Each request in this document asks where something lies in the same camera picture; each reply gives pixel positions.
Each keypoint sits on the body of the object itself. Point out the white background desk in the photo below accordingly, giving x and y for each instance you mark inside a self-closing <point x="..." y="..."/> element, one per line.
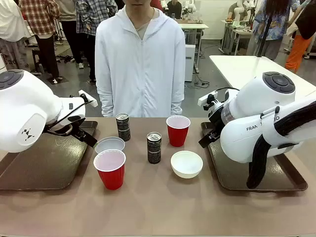
<point x="195" y="26"/>

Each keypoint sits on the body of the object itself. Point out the white cabinet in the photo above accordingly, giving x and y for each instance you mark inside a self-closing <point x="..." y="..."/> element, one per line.
<point x="188" y="61"/>

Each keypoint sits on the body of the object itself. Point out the person in colourful blue shirt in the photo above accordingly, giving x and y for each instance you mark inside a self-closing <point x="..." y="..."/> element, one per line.
<point x="271" y="22"/>

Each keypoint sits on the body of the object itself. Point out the seated person in dark top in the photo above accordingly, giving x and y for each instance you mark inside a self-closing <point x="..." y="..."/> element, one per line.
<point x="174" y="8"/>

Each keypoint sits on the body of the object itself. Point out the person in white top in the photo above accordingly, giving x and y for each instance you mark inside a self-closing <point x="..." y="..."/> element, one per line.
<point x="11" y="24"/>

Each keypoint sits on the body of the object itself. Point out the person in blue plaid shirt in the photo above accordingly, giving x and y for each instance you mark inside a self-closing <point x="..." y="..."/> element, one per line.
<point x="91" y="19"/>

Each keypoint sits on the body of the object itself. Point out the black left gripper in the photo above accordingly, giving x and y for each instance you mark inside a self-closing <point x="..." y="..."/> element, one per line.
<point x="71" y="128"/>

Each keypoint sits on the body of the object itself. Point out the person in grey top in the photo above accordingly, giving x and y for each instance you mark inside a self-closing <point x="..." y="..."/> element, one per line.
<point x="70" y="29"/>

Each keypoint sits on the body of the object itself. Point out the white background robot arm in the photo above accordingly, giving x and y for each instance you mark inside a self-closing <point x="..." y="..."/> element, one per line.
<point x="238" y="11"/>

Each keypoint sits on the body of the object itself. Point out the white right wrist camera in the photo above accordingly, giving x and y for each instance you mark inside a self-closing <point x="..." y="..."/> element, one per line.
<point x="205" y="99"/>

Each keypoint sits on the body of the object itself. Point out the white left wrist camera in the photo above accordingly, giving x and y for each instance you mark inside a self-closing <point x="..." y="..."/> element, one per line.
<point x="95" y="103"/>

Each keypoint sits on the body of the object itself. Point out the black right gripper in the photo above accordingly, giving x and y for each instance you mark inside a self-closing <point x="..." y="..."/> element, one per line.
<point x="215" y="123"/>

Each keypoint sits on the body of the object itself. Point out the large white table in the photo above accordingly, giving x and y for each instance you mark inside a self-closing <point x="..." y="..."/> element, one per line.
<point x="237" y="69"/>

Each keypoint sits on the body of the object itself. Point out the dark stool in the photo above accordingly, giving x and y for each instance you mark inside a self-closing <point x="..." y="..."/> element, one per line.
<point x="37" y="59"/>

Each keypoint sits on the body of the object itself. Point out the white bowl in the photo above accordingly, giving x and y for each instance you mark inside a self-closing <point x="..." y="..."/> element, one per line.
<point x="186" y="165"/>
<point x="109" y="143"/>

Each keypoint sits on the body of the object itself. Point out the black drink can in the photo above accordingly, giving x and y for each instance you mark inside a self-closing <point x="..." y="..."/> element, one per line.
<point x="154" y="150"/>
<point x="124" y="128"/>

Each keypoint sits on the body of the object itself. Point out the black tripod pole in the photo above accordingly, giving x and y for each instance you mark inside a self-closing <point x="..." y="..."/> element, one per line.
<point x="263" y="29"/>

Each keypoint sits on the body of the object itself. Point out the person in orange trousers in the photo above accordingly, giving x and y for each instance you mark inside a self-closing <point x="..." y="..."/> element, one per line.
<point x="297" y="49"/>

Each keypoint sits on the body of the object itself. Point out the white cylindrical air purifier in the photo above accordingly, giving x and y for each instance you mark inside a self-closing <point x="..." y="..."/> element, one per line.
<point x="2" y="61"/>

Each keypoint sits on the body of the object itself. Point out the person in red plaid shirt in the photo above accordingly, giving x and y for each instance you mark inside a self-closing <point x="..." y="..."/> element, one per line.
<point x="42" y="22"/>

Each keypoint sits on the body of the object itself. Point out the brown plastic tray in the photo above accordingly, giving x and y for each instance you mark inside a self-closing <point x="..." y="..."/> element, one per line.
<point x="279" y="177"/>
<point x="49" y="168"/>

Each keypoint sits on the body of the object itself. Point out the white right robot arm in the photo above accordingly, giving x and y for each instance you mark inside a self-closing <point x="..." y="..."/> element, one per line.
<point x="247" y="145"/>

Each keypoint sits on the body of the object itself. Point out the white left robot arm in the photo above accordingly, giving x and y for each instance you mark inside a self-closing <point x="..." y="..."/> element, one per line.
<point x="24" y="106"/>

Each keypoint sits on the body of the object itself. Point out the person in white hoodie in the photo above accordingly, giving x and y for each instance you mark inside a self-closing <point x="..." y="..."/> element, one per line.
<point x="140" y="74"/>

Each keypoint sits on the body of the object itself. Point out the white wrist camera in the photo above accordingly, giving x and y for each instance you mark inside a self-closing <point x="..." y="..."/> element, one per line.
<point x="205" y="99"/>
<point x="95" y="103"/>

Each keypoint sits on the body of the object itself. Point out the red plastic cup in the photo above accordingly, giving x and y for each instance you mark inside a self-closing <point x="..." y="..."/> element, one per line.
<point x="178" y="135"/>
<point x="110" y="172"/>

